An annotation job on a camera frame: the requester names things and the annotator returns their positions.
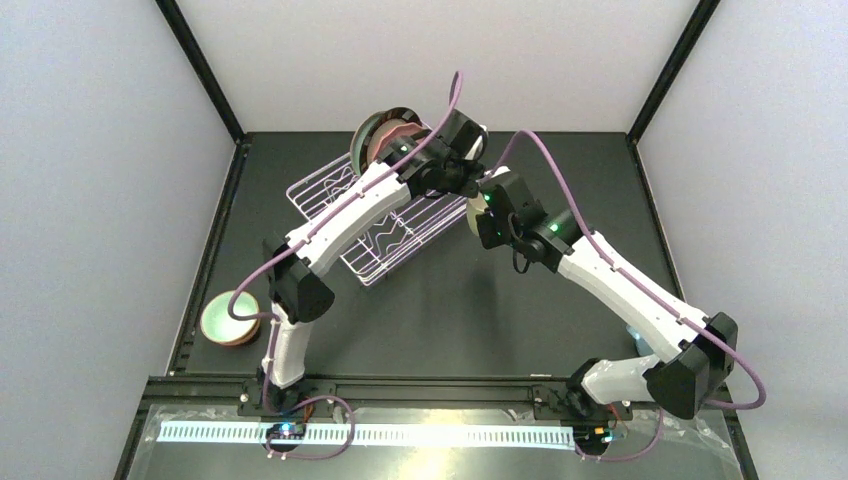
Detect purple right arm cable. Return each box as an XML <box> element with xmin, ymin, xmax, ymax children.
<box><xmin>490</xmin><ymin>129</ymin><xmax>768</xmax><ymax>463</ymax></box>

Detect black left frame post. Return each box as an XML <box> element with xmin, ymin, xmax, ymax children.
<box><xmin>155</xmin><ymin>0</ymin><xmax>245</xmax><ymax>144</ymax></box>

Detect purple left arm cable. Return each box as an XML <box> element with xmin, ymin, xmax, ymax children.
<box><xmin>227</xmin><ymin>69</ymin><xmax>465</xmax><ymax>462</ymax></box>

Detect mint green flower plate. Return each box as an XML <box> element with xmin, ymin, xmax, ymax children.
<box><xmin>349</xmin><ymin>111</ymin><xmax>384</xmax><ymax>177</ymax></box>

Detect mint green brown bowl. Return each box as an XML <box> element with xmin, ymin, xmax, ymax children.
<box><xmin>200</xmin><ymin>291</ymin><xmax>260</xmax><ymax>347</ymax></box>

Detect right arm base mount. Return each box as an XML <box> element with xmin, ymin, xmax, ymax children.
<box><xmin>530</xmin><ymin>381</ymin><xmax>633</xmax><ymax>456</ymax></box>

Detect pink polka dot plate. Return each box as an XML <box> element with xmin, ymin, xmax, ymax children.
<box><xmin>366</xmin><ymin>119</ymin><xmax>425</xmax><ymax>165</ymax></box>

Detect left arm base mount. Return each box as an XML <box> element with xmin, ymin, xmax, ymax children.
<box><xmin>237</xmin><ymin>370</ymin><xmax>337</xmax><ymax>458</ymax></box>

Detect black frame post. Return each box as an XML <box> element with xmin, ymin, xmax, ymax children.
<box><xmin>627</xmin><ymin>0</ymin><xmax>721</xmax><ymax>145</ymax></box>
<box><xmin>155</xmin><ymin>0</ymin><xmax>245</xmax><ymax>144</ymax></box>

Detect white wire dish rack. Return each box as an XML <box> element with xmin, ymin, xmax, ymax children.
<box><xmin>286</xmin><ymin>154</ymin><xmax>465</xmax><ymax>286</ymax></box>

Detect green ceramic mug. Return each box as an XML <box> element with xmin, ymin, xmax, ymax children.
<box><xmin>466</xmin><ymin>195</ymin><xmax>487</xmax><ymax>236</ymax></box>

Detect black right frame post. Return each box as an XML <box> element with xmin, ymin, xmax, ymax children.
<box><xmin>627</xmin><ymin>0</ymin><xmax>721</xmax><ymax>145</ymax></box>

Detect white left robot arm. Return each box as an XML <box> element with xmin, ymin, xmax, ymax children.
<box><xmin>261</xmin><ymin>107</ymin><xmax>488</xmax><ymax>412</ymax></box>

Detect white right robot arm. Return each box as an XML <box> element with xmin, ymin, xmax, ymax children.
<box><xmin>466</xmin><ymin>167</ymin><xmax>738</xmax><ymax>419</ymax></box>

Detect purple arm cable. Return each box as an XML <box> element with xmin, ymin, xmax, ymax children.
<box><xmin>227</xmin><ymin>69</ymin><xmax>465</xmax><ymax>462</ymax></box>
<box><xmin>490</xmin><ymin>129</ymin><xmax>768</xmax><ymax>463</ymax></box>

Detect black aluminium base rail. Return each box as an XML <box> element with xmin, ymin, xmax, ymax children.
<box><xmin>115</xmin><ymin>377</ymin><xmax>760</xmax><ymax>480</ymax></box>

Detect blue ceramic mug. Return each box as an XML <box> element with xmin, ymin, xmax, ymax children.
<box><xmin>626</xmin><ymin>325</ymin><xmax>654</xmax><ymax>357</ymax></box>

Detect white slotted cable duct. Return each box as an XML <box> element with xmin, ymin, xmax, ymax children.
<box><xmin>155</xmin><ymin>420</ymin><xmax>574</xmax><ymax>450</ymax></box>

